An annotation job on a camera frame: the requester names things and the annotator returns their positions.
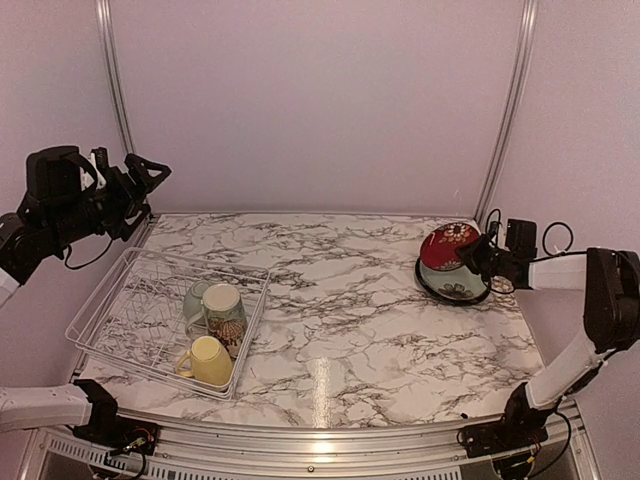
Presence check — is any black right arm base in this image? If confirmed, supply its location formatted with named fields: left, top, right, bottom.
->
left=456, top=410, right=552, bottom=458

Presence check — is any yellow mug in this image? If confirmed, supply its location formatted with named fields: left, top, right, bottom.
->
left=175, top=336, right=233, bottom=387

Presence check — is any aluminium corner post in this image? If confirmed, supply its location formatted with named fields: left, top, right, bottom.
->
left=474, top=0, right=539, bottom=222
left=95, top=0, right=136, bottom=154

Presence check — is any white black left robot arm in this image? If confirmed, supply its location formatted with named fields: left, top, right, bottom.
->
left=1, top=145, right=172, bottom=445

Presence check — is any aluminium left corner post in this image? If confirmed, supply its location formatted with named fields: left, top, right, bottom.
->
left=95, top=0, right=136, bottom=154

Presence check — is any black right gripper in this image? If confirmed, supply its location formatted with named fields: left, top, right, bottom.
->
left=453, top=233, right=514, bottom=281

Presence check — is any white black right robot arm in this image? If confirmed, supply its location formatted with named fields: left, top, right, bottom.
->
left=456, top=219, right=639, bottom=448

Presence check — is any pale green butterfly cup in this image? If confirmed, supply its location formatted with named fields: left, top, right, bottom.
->
left=182, top=280, right=211, bottom=320

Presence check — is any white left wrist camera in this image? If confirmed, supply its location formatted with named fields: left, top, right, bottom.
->
left=80, top=147, right=109, bottom=192

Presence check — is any red floral plate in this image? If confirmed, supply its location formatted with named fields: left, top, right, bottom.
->
left=419, top=222, right=480, bottom=272

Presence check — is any floral tall mug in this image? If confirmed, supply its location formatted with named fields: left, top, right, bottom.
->
left=185, top=284, right=248, bottom=359

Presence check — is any aluminium front rail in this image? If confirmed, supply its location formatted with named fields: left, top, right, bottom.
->
left=18, top=402, right=602, bottom=479

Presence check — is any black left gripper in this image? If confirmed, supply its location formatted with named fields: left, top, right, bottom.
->
left=46, top=151, right=169, bottom=249

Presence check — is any white wire dish rack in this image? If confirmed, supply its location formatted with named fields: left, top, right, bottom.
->
left=65, top=247, right=271, bottom=400

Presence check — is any aluminium right corner post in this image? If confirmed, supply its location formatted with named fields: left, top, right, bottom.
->
left=474, top=0, right=539, bottom=222

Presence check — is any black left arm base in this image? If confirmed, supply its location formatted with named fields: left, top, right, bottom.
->
left=71, top=415, right=160, bottom=456

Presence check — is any pale green floral plate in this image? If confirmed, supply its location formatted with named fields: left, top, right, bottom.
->
left=414, top=259, right=490, bottom=306

